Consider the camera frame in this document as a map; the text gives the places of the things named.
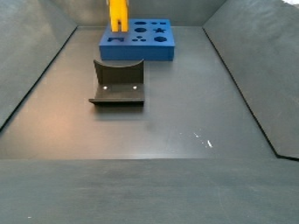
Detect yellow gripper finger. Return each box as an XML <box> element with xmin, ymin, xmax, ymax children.
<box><xmin>119</xmin><ymin>0</ymin><xmax>128</xmax><ymax>32</ymax></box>
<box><xmin>107</xmin><ymin>0</ymin><xmax>120</xmax><ymax>32</ymax></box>

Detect blue foam shape-sorting block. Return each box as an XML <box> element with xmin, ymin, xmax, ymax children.
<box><xmin>99</xmin><ymin>19</ymin><xmax>175</xmax><ymax>61</ymax></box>

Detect black curved holder stand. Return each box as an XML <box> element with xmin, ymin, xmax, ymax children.
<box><xmin>88</xmin><ymin>60</ymin><xmax>146</xmax><ymax>105</ymax></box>

